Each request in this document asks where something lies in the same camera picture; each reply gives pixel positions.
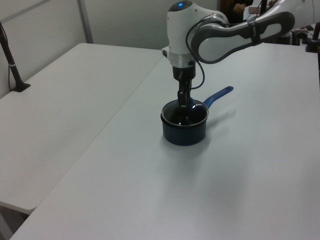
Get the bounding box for short black stand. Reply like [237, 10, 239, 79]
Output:
[305, 21, 320, 53]

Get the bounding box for person in background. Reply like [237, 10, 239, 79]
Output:
[219, 0, 252, 24]

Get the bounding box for white side table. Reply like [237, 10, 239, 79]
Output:
[0, 42, 165, 216]

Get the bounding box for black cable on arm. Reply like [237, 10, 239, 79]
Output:
[185, 14, 256, 90]

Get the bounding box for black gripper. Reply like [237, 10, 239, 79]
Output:
[171, 65, 196, 108]

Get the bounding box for black pole with base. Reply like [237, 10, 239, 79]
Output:
[0, 21, 32, 92]

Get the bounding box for grey metal partition post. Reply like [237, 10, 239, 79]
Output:
[76, 0, 94, 44]

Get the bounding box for black strap on arm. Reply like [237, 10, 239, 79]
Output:
[247, 21, 262, 47]

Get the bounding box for dark blue saucepan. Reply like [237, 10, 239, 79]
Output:
[159, 86, 235, 147]

